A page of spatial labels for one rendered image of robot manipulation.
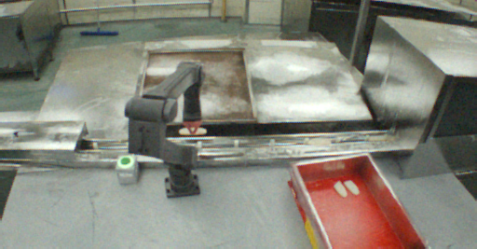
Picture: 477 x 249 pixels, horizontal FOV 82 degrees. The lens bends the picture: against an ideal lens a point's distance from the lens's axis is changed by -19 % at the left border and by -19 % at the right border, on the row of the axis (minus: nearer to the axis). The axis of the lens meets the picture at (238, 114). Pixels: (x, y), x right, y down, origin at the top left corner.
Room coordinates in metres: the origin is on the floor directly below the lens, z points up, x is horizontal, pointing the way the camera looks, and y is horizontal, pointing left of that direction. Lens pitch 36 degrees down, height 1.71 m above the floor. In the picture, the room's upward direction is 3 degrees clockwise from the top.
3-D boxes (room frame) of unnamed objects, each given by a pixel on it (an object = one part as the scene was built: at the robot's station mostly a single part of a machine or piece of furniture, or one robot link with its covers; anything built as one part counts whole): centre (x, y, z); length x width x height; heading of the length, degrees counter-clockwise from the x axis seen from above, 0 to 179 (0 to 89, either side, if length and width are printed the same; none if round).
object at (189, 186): (0.77, 0.18, 0.86); 0.12 x 0.09 x 0.08; 105
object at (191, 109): (0.95, 0.16, 1.04); 0.10 x 0.07 x 0.07; 7
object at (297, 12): (3.33, -1.44, 0.51); 1.93 x 1.05 x 1.02; 98
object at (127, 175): (0.80, 0.39, 0.84); 0.08 x 0.08 x 0.11; 8
